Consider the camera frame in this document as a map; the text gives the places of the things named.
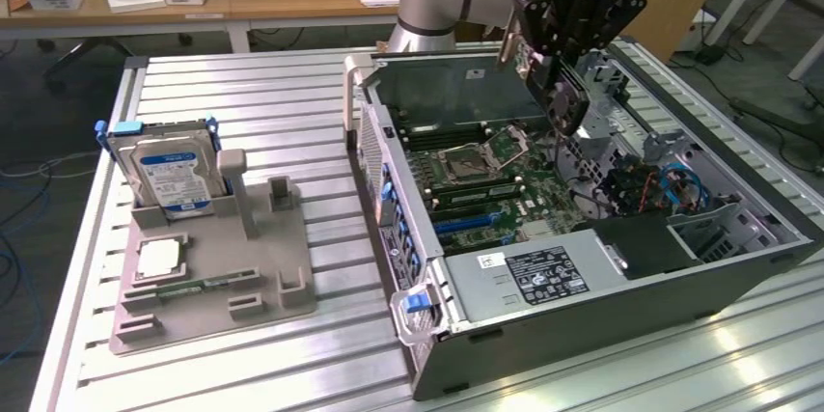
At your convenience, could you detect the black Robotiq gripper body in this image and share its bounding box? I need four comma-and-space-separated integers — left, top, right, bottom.
542, 0, 645, 54

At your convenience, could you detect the black graphics card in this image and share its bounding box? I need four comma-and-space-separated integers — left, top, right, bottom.
498, 28, 590, 137

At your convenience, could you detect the blue expansion slot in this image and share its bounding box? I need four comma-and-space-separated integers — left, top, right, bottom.
430, 215, 505, 235

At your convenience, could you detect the black power adapter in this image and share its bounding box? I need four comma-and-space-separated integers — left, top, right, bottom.
693, 44, 726, 66

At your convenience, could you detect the perforated metal disk bay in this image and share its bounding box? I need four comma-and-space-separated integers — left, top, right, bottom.
551, 88, 651, 191

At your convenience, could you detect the metal socket cover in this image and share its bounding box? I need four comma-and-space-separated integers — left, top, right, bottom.
481, 123, 535, 177

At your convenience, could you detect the black floor stand base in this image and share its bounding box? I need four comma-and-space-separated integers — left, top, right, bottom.
726, 93, 824, 143

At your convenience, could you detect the CPU socket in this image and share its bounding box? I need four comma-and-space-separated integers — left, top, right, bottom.
435, 141, 501, 186

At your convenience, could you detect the green motherboard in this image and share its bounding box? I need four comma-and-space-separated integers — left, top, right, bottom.
385, 107, 593, 257

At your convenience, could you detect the installed RAM stick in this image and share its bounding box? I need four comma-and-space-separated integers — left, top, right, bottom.
427, 183, 521, 206

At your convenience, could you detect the grey power supply unit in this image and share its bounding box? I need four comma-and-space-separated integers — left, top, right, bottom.
442, 231, 629, 324

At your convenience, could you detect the blue case latch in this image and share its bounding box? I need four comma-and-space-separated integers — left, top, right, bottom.
398, 293, 430, 315

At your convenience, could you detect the hard disk with blue caddy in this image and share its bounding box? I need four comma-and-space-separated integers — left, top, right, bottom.
93, 112, 233, 220

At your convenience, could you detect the open black PC case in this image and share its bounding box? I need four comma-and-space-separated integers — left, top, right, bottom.
343, 42, 824, 402

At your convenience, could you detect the grey plastic parts rack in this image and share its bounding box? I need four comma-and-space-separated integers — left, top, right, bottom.
106, 148, 318, 355

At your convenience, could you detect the black office chair base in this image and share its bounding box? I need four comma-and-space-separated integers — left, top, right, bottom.
41, 33, 194, 93

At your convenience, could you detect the wooden desk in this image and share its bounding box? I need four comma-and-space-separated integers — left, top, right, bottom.
0, 0, 579, 54

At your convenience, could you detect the silver CPU chip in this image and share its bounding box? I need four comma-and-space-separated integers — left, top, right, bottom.
137, 239, 185, 276

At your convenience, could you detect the green RAM stick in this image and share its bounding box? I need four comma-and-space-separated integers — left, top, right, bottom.
155, 272, 243, 298

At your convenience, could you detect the blue wire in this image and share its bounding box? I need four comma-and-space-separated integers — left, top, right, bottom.
661, 160, 713, 213

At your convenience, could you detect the red wire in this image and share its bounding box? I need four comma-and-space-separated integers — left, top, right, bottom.
639, 168, 663, 213

